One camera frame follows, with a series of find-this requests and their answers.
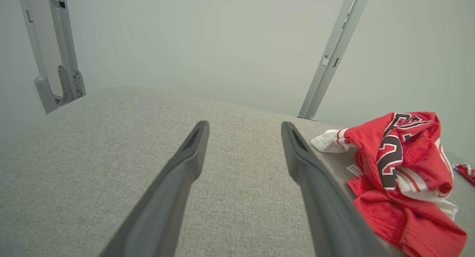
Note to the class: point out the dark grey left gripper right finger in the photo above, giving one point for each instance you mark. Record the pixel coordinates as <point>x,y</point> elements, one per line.
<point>330,220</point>

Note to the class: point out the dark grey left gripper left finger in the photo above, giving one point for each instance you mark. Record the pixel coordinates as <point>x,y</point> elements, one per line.
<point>163,212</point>

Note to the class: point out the red white sports jersey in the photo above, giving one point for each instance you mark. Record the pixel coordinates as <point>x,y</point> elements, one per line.
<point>423,153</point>

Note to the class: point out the red shorts with number print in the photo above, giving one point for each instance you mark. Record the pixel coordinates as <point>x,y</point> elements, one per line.
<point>468,172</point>

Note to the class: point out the grey metal frame post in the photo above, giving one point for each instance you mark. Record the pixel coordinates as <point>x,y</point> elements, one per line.
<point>337,45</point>

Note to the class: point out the grey metal post with bracket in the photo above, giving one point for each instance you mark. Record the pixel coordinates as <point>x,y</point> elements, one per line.
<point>64,34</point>

